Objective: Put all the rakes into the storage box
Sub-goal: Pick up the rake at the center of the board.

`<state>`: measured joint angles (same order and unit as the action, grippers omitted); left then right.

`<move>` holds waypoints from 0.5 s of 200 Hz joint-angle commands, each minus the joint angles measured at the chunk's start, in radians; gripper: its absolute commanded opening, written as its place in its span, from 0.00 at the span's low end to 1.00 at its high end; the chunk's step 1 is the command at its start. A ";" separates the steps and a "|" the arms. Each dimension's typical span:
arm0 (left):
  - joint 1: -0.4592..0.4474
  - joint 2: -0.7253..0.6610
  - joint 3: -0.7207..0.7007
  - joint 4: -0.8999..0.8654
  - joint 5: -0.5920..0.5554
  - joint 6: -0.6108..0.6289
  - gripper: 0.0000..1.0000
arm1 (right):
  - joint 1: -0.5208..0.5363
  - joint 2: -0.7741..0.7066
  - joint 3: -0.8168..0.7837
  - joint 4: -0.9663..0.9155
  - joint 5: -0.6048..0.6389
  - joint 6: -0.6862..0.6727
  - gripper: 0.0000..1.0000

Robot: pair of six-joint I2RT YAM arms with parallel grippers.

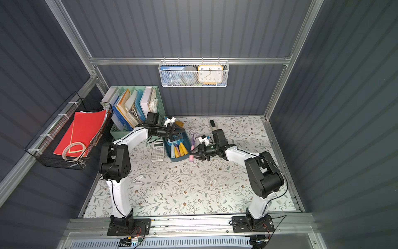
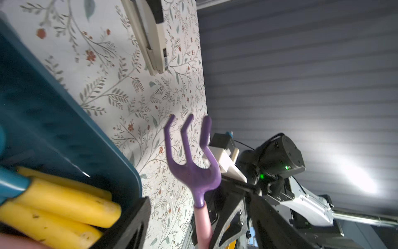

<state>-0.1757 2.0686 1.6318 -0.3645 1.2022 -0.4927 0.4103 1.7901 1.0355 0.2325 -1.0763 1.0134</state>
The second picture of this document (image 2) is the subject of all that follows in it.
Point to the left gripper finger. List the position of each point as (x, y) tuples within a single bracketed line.
[(130, 230)]

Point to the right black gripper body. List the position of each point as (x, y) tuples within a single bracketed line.
[(243, 204)]

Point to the teal plastic storage box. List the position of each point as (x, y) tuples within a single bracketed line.
[(47, 130)]

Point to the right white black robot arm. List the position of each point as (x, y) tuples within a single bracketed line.
[(271, 169)]

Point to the black white marker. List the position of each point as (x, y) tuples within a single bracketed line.
[(147, 21)]

